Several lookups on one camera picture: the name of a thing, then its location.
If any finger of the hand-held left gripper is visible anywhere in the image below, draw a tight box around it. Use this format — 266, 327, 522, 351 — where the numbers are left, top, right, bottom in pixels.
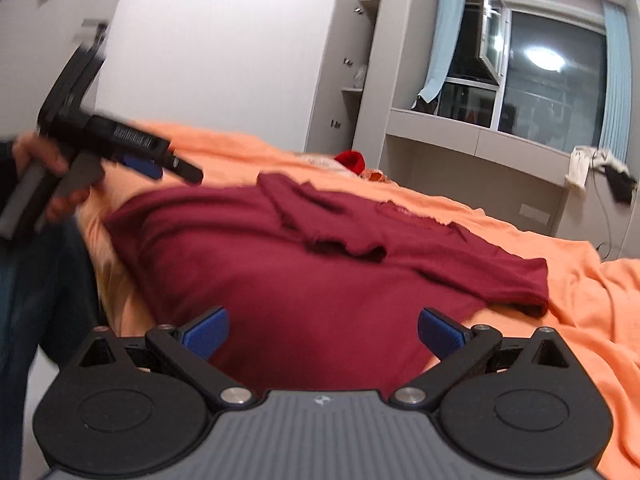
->
124, 154, 164, 180

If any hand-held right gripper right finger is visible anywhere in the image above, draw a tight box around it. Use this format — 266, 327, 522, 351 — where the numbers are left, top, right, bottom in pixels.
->
389, 307, 576, 407

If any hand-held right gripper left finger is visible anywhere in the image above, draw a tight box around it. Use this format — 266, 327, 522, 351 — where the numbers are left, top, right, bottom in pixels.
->
75, 306, 258, 408

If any dark red sweater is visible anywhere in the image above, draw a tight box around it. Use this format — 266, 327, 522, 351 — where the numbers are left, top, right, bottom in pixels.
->
102, 172, 549, 396

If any person's left hand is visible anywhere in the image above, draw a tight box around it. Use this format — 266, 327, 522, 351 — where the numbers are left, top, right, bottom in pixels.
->
11, 131, 93, 224

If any orange duvet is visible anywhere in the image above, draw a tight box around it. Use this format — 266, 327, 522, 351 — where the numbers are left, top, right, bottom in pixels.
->
75, 120, 640, 480

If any pale patterned cloth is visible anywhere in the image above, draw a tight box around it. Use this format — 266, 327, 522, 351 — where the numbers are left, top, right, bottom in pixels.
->
300, 152, 346, 171

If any person's blue jeans leg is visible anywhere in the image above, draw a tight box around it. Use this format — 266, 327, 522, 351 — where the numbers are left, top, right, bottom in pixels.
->
0, 220, 108, 480

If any red plush item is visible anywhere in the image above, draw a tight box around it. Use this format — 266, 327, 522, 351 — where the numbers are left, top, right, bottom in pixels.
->
334, 150, 367, 175

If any grey window ledge cabinet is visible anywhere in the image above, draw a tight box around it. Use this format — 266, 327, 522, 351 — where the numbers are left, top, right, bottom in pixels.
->
386, 107, 576, 186

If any white garment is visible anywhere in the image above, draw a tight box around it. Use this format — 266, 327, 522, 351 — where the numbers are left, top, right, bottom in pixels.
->
565, 145, 631, 191

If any dark item on sill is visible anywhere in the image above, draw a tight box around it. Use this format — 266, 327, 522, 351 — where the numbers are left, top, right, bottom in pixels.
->
411, 94, 441, 116

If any black garment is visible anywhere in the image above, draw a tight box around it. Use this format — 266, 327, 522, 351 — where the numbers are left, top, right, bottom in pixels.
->
602, 162, 638, 204

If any large window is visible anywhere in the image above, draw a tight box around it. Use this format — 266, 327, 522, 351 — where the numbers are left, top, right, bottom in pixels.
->
440, 0, 608, 153

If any grey open wardrobe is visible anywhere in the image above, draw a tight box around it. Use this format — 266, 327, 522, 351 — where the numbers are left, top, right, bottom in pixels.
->
306, 0, 441, 183

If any short blue curtain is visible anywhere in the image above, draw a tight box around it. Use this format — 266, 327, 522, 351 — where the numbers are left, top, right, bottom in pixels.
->
417, 0, 468, 103

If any open window sash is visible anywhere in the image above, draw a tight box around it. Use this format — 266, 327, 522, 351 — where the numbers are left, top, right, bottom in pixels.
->
477, 0, 512, 83

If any long blue curtain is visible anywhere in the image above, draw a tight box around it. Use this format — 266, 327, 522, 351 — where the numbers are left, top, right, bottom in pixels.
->
597, 0, 636, 161

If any white wall socket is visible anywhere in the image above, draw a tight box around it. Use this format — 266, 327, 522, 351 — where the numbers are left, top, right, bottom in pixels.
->
519, 203, 552, 223

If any black cable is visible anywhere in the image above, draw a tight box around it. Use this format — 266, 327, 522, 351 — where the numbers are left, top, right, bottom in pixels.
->
590, 160, 613, 261

